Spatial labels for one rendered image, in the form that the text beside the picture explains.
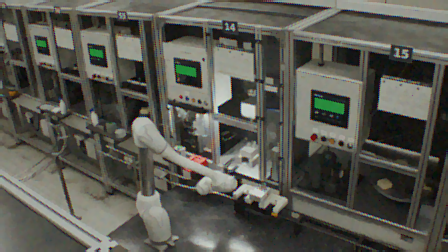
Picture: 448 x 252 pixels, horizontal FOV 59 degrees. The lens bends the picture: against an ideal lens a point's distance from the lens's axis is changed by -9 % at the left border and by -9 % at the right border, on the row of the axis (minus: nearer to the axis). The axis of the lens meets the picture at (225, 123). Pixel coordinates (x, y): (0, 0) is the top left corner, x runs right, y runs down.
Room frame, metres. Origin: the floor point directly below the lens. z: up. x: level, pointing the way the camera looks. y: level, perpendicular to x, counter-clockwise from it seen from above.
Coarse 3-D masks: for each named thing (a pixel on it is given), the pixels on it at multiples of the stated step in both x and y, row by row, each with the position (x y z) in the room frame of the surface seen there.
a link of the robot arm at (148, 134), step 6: (144, 126) 2.30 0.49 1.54; (150, 126) 2.35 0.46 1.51; (138, 132) 2.28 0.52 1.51; (144, 132) 2.26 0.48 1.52; (150, 132) 2.27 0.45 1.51; (156, 132) 2.31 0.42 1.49; (144, 138) 2.24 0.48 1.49; (150, 138) 2.25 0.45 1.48; (156, 138) 2.27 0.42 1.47; (162, 138) 2.31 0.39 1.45; (144, 144) 2.25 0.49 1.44; (150, 144) 2.24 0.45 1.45; (156, 144) 2.25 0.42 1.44; (162, 144) 2.28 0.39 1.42; (156, 150) 2.26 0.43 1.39; (162, 150) 2.27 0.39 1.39
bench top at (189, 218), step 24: (168, 192) 2.82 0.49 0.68; (192, 192) 2.81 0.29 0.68; (168, 216) 2.51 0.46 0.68; (192, 216) 2.50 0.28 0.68; (216, 216) 2.49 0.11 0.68; (240, 216) 2.47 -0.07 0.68; (264, 216) 2.45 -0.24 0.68; (288, 216) 2.43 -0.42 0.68; (120, 240) 2.26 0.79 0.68; (192, 240) 2.23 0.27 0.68; (216, 240) 2.22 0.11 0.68; (240, 240) 2.21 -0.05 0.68; (264, 240) 2.19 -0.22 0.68; (288, 240) 2.17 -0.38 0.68; (312, 240) 2.15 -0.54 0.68; (336, 240) 2.13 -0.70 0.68
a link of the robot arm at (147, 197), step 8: (136, 120) 2.46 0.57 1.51; (144, 120) 2.43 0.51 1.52; (136, 128) 2.38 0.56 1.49; (136, 136) 2.37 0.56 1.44; (136, 144) 2.39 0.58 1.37; (144, 152) 2.39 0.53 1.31; (152, 152) 2.43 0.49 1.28; (144, 160) 2.39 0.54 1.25; (152, 160) 2.42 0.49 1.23; (144, 168) 2.39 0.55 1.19; (152, 168) 2.41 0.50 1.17; (144, 176) 2.38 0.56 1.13; (152, 176) 2.41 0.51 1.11; (144, 184) 2.38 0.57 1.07; (152, 184) 2.40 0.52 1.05; (144, 192) 2.38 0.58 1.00; (152, 192) 2.39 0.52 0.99; (144, 200) 2.36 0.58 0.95; (152, 200) 2.36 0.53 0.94; (144, 208) 2.34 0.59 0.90
